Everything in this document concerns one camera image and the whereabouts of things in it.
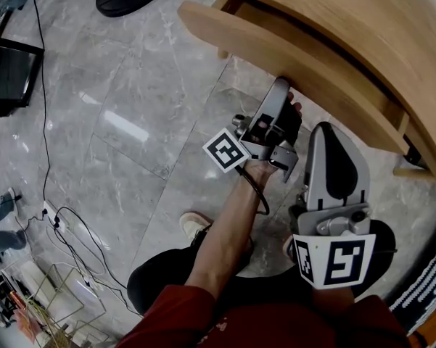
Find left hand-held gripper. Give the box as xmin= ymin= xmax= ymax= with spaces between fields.
xmin=202 ymin=77 xmax=300 ymax=184

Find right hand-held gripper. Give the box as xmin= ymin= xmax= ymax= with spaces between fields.
xmin=289 ymin=122 xmax=377 ymax=290

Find wooden drawer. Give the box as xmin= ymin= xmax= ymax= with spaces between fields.
xmin=176 ymin=0 xmax=411 ymax=155

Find person's right forearm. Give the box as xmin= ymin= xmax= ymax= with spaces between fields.
xmin=311 ymin=284 xmax=355 ymax=317

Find person's left forearm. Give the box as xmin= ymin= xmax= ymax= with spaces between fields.
xmin=184 ymin=157 xmax=279 ymax=299

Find wooden coffee table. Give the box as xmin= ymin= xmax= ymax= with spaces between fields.
xmin=212 ymin=0 xmax=436 ymax=195

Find person's left hand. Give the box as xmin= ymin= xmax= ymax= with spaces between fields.
xmin=287 ymin=91 xmax=305 ymax=121

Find black white striped blanket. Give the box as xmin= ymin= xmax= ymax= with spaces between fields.
xmin=387 ymin=233 xmax=436 ymax=336

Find person's left shoe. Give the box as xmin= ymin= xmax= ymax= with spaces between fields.
xmin=179 ymin=211 xmax=213 ymax=242

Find person's red shirt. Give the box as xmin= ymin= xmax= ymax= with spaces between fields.
xmin=115 ymin=284 xmax=411 ymax=348

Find orange sofa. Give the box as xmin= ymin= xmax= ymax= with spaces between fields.
xmin=413 ymin=302 xmax=436 ymax=348

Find person's black trousers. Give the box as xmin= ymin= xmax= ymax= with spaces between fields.
xmin=126 ymin=219 xmax=398 ymax=315

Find black glass display cabinet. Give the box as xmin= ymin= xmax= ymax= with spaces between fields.
xmin=0 ymin=34 xmax=45 ymax=118

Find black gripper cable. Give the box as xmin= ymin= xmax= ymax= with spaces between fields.
xmin=235 ymin=167 xmax=271 ymax=216

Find black fan cable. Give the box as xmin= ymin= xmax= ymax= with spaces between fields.
xmin=32 ymin=0 xmax=54 ymax=210

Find gold wire rack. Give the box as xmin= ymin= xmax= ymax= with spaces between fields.
xmin=24 ymin=262 xmax=107 ymax=348

